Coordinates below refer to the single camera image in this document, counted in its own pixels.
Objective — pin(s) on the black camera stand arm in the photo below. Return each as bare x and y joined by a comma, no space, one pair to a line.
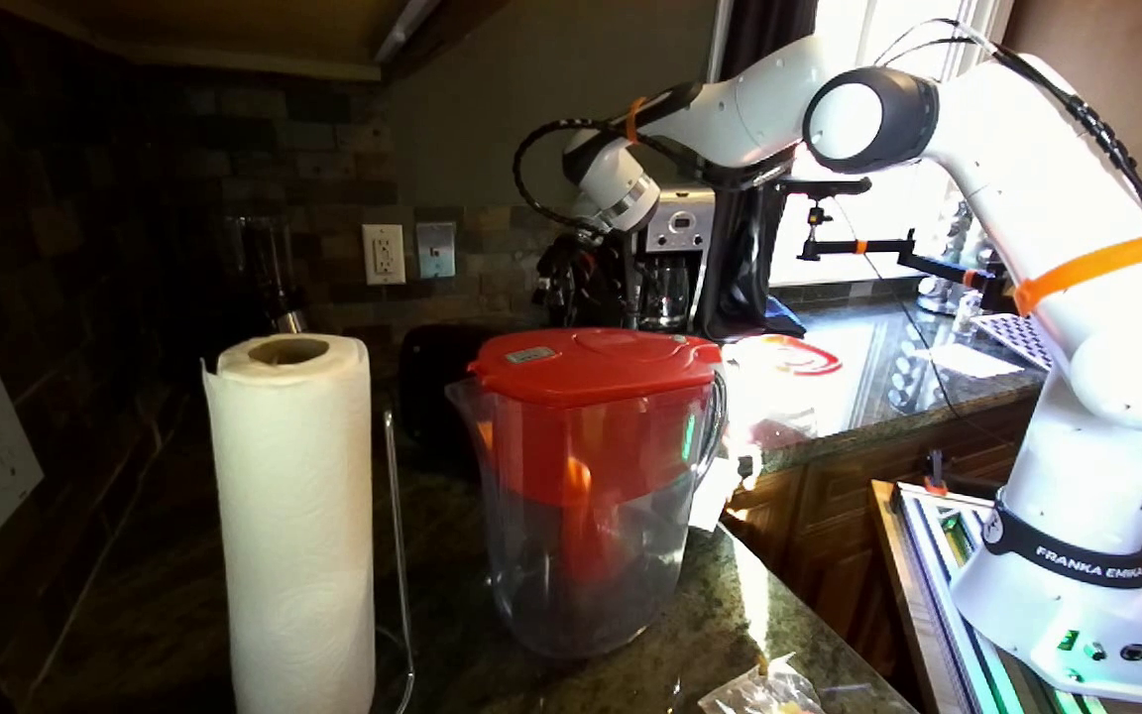
863,246

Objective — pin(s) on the wooden base cabinet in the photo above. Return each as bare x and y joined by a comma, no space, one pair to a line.
889,488

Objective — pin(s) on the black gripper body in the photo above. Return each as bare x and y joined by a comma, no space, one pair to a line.
581,272

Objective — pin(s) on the wooden upper cabinet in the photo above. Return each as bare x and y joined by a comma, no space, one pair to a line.
228,34

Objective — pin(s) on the red lidded clear pitcher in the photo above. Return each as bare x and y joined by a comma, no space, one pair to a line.
584,448

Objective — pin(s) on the red rimmed white plate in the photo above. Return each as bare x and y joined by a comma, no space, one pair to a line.
794,358

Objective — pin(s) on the striped cloth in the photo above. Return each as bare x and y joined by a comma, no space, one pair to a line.
1011,337

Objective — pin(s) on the grey wall plate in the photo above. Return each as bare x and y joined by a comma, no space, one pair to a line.
436,252

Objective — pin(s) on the white paper towel roll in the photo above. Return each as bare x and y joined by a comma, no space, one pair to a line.
295,530

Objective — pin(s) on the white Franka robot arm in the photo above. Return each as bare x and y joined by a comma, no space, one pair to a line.
1099,342

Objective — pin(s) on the white wall plate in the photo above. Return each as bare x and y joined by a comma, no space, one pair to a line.
384,255

